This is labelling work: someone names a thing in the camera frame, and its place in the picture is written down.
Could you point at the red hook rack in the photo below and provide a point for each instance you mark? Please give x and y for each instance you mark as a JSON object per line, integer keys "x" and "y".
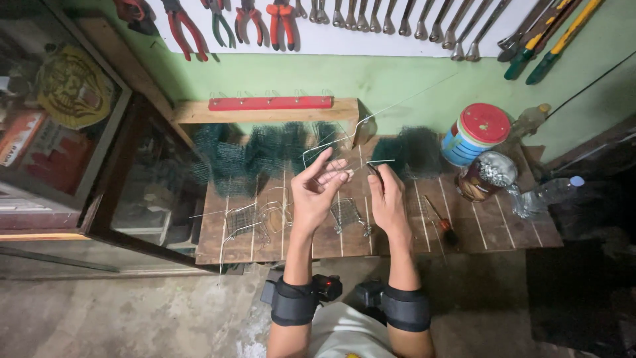
{"x": 271, "y": 103}

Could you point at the small heap of green mesh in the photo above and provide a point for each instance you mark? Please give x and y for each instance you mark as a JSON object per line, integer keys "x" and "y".
{"x": 410, "y": 151}

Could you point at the wooden plank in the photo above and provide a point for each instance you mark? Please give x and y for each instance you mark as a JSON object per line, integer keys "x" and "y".
{"x": 258, "y": 116}

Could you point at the yellowish plastic bottle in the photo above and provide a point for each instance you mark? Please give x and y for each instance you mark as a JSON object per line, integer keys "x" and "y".
{"x": 529, "y": 122}

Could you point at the brown can with foil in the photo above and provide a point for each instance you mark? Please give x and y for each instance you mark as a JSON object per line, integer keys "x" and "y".
{"x": 484, "y": 176}

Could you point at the white tool board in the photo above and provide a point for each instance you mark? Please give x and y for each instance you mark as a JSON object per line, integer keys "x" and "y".
{"x": 348, "y": 45}

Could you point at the person's left hand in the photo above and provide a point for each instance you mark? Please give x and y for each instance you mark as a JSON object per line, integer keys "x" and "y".
{"x": 308, "y": 199}

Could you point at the white shirt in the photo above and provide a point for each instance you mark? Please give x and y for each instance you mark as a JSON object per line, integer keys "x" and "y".
{"x": 348, "y": 330}

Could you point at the dark small pliers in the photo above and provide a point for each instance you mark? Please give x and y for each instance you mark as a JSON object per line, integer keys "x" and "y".
{"x": 373, "y": 170}

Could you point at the large heap of green mesh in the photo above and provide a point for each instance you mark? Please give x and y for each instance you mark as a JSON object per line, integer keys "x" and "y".
{"x": 263, "y": 149}

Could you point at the blue tin with red lid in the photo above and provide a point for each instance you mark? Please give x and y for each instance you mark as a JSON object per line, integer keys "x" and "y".
{"x": 472, "y": 137}

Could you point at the clear bottle with blue cap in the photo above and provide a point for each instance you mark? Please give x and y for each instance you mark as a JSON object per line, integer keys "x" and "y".
{"x": 544, "y": 196}

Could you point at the row of steel wrenches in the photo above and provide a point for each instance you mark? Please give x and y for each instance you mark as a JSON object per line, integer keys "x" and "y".
{"x": 422, "y": 22}

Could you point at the red black pliers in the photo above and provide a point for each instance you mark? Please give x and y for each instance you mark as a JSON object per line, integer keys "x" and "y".
{"x": 136, "y": 12}

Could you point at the person's right hand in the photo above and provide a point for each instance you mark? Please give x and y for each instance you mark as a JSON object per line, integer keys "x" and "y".
{"x": 390, "y": 206}

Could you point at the glass display cabinet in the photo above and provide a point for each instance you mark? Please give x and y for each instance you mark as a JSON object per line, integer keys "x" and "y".
{"x": 64, "y": 139}

